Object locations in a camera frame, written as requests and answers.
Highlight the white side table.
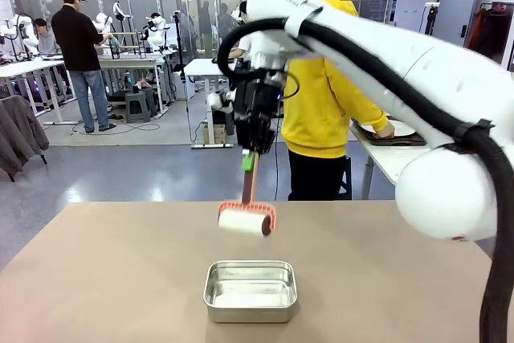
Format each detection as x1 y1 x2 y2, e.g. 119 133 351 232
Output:
348 117 437 201

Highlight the grey plastic stool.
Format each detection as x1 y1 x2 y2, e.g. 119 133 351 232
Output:
124 89 157 125

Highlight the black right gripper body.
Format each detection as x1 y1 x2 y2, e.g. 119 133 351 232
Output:
234 73 284 155

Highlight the right arm black hose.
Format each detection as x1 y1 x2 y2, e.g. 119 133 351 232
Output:
216 17 514 343

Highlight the white workbench table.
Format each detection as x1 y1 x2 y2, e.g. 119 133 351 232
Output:
0 53 69 125
96 53 169 119
184 57 236 149

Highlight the red-handled lint roller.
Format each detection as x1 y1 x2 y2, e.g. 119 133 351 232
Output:
218 152 278 239

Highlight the cardboard box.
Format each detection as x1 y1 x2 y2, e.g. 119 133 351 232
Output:
202 123 226 145

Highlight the person in yellow hoodie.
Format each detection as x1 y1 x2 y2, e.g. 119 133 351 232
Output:
280 0 397 202

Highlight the person's right hand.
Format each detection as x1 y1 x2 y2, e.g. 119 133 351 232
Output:
372 120 397 140

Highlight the brown jacket on chair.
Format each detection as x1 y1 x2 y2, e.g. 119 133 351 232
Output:
0 96 50 182

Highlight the black clothes rack with clothes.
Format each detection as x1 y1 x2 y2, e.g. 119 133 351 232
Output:
463 0 514 73

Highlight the person's right forearm yellow sleeve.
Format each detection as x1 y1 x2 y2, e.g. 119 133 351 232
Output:
353 93 389 131

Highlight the black tripod stand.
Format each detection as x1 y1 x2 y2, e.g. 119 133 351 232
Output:
423 1 442 39
171 9 202 147

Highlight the seated person in grey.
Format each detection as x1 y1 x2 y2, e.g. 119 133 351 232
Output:
32 17 61 55

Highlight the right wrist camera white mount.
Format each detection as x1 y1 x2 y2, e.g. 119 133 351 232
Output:
206 91 237 114

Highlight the rectangular metal container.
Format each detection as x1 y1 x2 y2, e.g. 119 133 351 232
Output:
202 260 299 324

